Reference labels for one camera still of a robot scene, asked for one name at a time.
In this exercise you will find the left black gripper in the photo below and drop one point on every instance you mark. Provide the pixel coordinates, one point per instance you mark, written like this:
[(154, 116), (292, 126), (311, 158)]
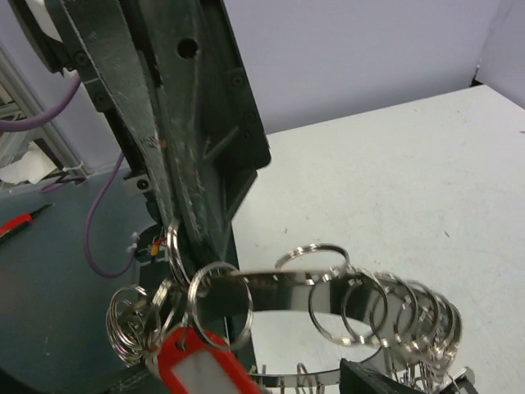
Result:
[(173, 72)]

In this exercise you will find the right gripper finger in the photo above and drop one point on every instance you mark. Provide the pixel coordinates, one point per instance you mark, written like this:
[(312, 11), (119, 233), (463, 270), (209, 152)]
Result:
[(355, 379)]

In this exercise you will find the large metal keyring with keys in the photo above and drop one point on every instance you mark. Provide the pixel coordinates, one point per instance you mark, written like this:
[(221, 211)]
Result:
[(412, 331)]

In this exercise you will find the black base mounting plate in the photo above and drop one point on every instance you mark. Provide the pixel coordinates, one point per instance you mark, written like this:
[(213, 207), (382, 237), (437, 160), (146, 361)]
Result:
[(193, 259)]

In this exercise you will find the red black utility knife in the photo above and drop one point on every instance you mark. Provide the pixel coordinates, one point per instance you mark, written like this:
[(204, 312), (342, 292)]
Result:
[(19, 224)]

